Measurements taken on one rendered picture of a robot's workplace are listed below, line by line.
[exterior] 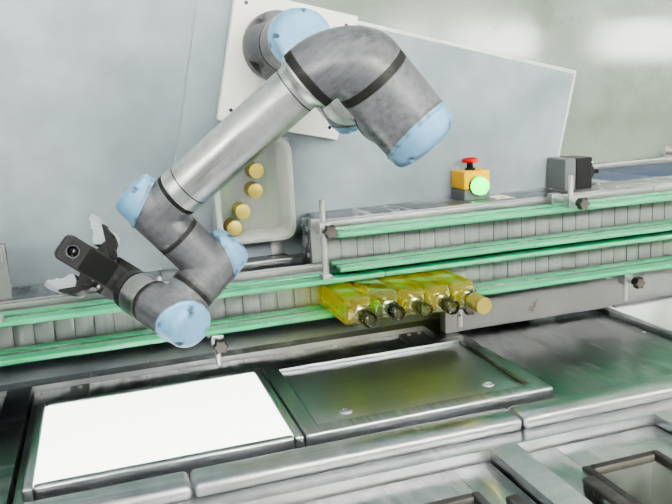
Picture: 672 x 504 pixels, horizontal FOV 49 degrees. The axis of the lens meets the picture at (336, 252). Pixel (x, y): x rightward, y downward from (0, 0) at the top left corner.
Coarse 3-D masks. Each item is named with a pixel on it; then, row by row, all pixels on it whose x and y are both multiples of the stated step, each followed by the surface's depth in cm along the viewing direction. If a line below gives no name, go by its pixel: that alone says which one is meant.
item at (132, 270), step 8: (104, 248) 126; (112, 256) 124; (128, 264) 127; (128, 272) 121; (136, 272) 121; (144, 272) 122; (80, 280) 125; (88, 280) 124; (120, 280) 120; (88, 288) 124; (96, 288) 123; (104, 288) 124; (120, 288) 119; (104, 296) 125; (112, 296) 126
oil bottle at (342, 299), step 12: (324, 288) 156; (336, 288) 153; (348, 288) 152; (324, 300) 157; (336, 300) 149; (348, 300) 144; (360, 300) 144; (336, 312) 150; (348, 312) 143; (348, 324) 144; (360, 324) 145
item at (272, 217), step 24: (288, 144) 159; (264, 168) 165; (288, 168) 160; (240, 192) 164; (264, 192) 166; (288, 192) 161; (216, 216) 157; (264, 216) 167; (288, 216) 163; (240, 240) 159; (264, 240) 161
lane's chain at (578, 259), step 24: (480, 264) 174; (504, 264) 176; (528, 264) 178; (552, 264) 180; (576, 264) 183; (600, 264) 185; (312, 288) 162; (120, 312) 150; (216, 312) 156; (240, 312) 158; (0, 336) 144; (24, 336) 145; (48, 336) 146; (72, 336) 148
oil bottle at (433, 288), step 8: (416, 272) 162; (416, 280) 155; (424, 280) 155; (432, 280) 154; (424, 288) 150; (432, 288) 149; (440, 288) 149; (448, 288) 150; (432, 296) 148; (448, 296) 149; (432, 304) 148; (432, 312) 149
